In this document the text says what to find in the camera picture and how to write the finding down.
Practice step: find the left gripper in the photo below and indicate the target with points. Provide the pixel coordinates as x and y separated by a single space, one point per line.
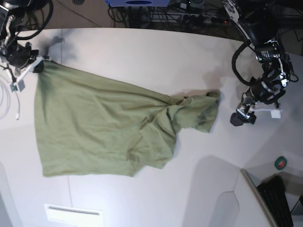
261 90

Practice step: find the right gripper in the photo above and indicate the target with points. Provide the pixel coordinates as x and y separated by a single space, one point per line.
21 60

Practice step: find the green t-shirt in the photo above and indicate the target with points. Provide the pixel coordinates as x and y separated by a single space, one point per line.
87 124

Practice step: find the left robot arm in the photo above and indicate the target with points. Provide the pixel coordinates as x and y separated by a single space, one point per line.
259 27

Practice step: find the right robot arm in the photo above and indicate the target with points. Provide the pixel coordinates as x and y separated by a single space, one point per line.
15 16

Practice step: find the green tape roll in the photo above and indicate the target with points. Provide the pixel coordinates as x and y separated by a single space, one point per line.
280 163

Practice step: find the black keyboard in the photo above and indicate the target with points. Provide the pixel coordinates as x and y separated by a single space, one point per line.
273 194

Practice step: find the grey laptop edge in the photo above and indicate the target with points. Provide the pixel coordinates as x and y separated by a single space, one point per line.
267 217

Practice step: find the black power strip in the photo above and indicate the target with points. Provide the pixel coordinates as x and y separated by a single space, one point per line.
204 20

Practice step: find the white table slot plate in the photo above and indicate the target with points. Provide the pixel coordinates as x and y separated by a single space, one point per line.
74 216

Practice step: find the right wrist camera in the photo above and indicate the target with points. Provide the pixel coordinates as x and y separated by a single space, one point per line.
17 86

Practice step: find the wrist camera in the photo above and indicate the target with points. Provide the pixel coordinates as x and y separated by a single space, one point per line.
275 113
17 86

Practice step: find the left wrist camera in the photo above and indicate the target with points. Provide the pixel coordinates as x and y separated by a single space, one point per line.
275 113

